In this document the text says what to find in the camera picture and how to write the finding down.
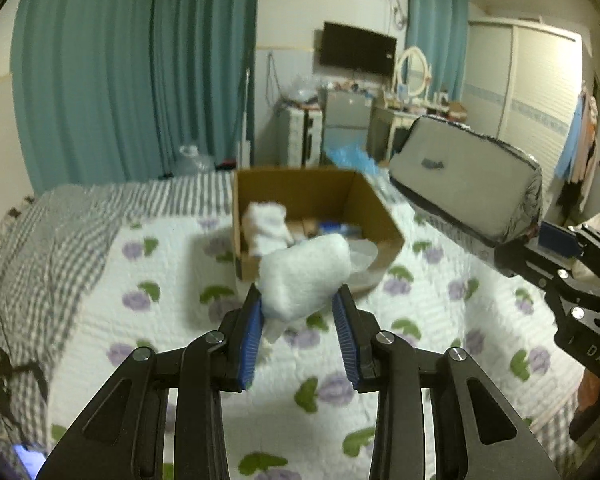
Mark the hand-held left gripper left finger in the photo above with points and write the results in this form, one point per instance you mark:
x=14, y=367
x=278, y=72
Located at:
x=250, y=340

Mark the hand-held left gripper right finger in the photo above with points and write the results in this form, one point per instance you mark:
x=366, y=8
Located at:
x=344, y=340

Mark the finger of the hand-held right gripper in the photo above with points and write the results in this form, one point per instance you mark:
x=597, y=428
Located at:
x=540, y=270
x=558, y=240

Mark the grey zip pouch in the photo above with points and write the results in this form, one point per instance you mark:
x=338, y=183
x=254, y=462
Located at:
x=462, y=180

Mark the brown cardboard box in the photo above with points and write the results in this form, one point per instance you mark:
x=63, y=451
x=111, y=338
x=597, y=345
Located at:
x=365, y=205

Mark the clear plastic bag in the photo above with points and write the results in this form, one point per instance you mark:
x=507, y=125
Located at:
x=362, y=255

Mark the floral white quilt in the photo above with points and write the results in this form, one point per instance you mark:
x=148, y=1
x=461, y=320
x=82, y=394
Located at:
x=430, y=310

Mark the hanging clothes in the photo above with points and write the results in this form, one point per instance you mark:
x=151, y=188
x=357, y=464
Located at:
x=582, y=140

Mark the white fluffy cloth bundle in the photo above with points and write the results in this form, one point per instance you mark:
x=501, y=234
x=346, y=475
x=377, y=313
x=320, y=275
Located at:
x=267, y=227

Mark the white sliding wardrobe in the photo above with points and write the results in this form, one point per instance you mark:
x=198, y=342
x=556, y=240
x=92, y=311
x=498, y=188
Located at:
x=520, y=85

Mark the blue plastic bag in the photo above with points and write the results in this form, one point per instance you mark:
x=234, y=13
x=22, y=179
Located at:
x=352, y=156

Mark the clear water jug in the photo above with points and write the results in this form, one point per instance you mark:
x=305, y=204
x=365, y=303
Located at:
x=192, y=162

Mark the white vanity desk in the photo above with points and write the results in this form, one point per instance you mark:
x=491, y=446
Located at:
x=385, y=130

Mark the white storage cabinet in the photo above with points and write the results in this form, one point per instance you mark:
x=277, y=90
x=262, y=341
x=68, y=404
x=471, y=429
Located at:
x=290, y=135

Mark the grey gingham bed sheet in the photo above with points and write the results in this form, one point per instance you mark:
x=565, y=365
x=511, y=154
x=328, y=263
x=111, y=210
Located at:
x=55, y=240

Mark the small silver fridge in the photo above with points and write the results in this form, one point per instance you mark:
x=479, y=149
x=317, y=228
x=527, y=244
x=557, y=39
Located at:
x=347, y=120

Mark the oval white vanity mirror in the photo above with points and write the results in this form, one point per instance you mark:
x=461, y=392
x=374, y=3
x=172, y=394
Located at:
x=412, y=72

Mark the narrow teal curtain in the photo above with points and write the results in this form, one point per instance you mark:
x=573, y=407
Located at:
x=437, y=25

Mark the smartphone with lit screen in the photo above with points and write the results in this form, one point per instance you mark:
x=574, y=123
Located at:
x=29, y=461

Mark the wide teal curtain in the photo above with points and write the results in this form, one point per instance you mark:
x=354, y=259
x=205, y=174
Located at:
x=130, y=70

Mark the black wall television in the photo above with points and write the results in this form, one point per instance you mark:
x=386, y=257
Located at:
x=357, y=47

